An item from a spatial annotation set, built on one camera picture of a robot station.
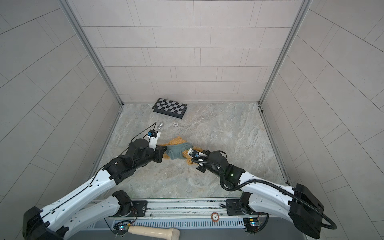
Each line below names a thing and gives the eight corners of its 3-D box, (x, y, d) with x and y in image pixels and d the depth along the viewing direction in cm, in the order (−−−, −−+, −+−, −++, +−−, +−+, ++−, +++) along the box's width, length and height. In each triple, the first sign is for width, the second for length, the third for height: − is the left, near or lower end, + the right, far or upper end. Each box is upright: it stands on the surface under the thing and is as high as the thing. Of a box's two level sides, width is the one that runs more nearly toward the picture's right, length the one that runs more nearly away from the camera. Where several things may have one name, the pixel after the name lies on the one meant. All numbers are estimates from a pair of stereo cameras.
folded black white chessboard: (153, 111, 114) (151, 108, 110) (159, 101, 121) (158, 97, 118) (182, 118, 110) (181, 115, 106) (187, 107, 117) (186, 103, 114)
